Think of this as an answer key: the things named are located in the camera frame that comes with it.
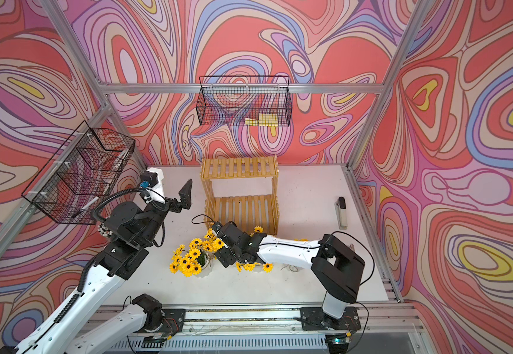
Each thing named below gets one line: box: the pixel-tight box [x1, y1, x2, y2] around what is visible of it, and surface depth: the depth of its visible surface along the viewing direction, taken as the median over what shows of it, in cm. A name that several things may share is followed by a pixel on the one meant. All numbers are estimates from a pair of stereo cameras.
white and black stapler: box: [334, 196, 348, 231], surface depth 100 cm
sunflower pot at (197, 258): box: [169, 228, 225, 278], surface depth 75 cm
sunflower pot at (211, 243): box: [201, 227, 225, 253], surface depth 78 cm
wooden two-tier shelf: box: [199, 155, 280, 236], surface depth 101 cm
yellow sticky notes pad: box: [243, 112, 279, 127], surface depth 86 cm
